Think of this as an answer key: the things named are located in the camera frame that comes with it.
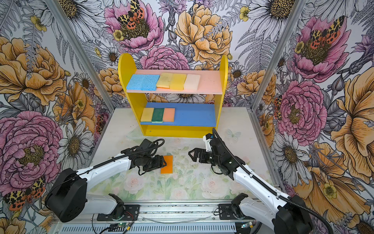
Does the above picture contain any pale pink sponge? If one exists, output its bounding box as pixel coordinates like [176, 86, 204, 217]
[184, 74, 201, 91]

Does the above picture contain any yellow shelf with coloured boards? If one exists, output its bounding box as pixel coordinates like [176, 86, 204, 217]
[118, 54, 228, 138]

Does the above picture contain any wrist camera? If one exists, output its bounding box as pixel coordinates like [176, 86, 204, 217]
[203, 133, 214, 152]
[136, 139, 156, 157]

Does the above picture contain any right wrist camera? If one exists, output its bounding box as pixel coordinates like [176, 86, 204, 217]
[203, 133, 214, 152]

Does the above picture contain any aluminium frame post right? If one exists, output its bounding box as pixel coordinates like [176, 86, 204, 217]
[251, 0, 307, 112]

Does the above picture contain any peach pink sponge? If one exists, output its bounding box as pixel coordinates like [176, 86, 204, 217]
[163, 108, 175, 122]

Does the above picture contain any orange sponge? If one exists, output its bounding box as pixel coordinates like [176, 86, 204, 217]
[160, 155, 173, 175]

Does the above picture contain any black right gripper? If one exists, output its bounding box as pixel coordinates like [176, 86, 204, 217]
[188, 147, 221, 166]

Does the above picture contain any dull yellow sponge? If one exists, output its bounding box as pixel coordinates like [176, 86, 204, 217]
[156, 72, 173, 89]

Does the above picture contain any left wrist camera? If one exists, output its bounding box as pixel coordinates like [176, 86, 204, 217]
[136, 139, 156, 157]

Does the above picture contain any dark green scouring pad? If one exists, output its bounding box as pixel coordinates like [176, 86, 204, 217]
[151, 108, 165, 123]

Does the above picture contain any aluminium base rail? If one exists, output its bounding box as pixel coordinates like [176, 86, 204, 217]
[50, 200, 273, 234]

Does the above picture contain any yellow sponge with green back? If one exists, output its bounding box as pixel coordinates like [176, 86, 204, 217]
[140, 107, 154, 122]

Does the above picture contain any aluminium frame post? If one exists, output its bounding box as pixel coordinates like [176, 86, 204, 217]
[251, 0, 307, 112]
[46, 1, 116, 113]

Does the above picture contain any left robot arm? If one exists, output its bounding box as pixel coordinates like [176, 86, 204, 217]
[45, 150, 167, 222]

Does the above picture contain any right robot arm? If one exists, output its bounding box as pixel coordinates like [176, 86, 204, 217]
[189, 139, 313, 234]

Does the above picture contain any blue cellulose sponge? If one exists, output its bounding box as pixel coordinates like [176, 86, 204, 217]
[126, 74, 146, 90]
[141, 75, 160, 91]

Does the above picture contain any aluminium frame post left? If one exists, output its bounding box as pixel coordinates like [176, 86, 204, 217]
[46, 1, 116, 113]

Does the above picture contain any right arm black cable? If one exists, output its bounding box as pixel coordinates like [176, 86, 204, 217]
[211, 128, 334, 234]

